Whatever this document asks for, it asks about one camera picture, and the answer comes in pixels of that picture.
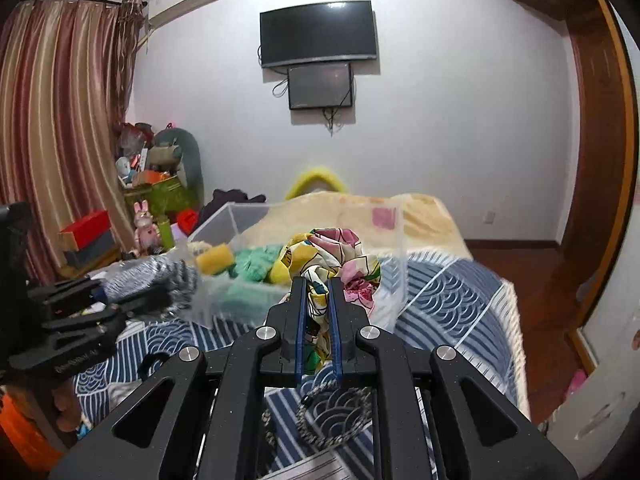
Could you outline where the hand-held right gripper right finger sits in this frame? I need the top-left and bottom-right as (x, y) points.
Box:
(327, 277), (591, 480)

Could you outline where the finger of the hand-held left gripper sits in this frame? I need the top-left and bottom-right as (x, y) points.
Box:
(116, 287), (174, 319)
(27, 278), (107, 310)

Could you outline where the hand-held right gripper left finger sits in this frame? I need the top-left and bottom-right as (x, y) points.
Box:
(47, 277), (308, 480)

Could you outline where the grey knitted cloth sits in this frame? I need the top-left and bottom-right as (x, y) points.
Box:
(99, 255), (202, 312)

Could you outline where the floral print cloth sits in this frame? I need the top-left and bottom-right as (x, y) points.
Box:
(270, 228), (384, 372)

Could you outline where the clear plastic storage box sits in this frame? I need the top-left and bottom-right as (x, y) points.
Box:
(186, 195), (409, 329)

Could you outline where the grey flat box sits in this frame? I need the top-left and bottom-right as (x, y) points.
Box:
(63, 235), (121, 269)

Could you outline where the red flat box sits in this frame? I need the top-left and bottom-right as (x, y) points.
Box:
(58, 209), (114, 251)

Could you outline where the pink rabbit plush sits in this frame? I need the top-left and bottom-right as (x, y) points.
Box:
(132, 200), (161, 257)

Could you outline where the green cloth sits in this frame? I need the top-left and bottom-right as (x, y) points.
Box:
(227, 244), (292, 287)

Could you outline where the yellow fluffy towel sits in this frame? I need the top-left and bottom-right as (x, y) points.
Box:
(195, 243), (236, 276)

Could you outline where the orange cloth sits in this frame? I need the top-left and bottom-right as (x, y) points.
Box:
(0, 394), (57, 472)

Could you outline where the green cardboard box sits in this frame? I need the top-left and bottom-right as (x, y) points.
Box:
(122, 175), (194, 214)

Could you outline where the blue wave pattern quilt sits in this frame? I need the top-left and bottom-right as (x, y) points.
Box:
(70, 250), (531, 480)

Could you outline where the black clothes pile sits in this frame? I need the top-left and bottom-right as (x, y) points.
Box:
(199, 188), (267, 227)

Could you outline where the yellow fleece blanket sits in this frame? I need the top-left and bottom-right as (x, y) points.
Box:
(245, 192), (474, 262)

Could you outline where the yellow foam arch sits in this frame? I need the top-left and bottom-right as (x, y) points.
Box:
(285, 165), (351, 201)

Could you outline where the striped red curtain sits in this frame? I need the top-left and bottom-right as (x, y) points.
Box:
(0, 0), (145, 286)

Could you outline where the red plastic bag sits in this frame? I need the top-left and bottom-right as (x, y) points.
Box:
(117, 122), (154, 162)

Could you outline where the white door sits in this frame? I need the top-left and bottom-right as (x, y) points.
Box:
(544, 310), (640, 480)

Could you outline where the wooden door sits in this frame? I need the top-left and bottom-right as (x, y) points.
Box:
(490, 0), (640, 343)

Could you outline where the braided grey cord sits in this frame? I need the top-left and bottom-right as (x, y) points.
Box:
(294, 377), (374, 449)

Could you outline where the small black wall monitor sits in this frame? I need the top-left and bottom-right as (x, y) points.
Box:
(287, 62), (355, 111)

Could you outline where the black wall television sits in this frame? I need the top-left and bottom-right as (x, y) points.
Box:
(259, 0), (379, 69)

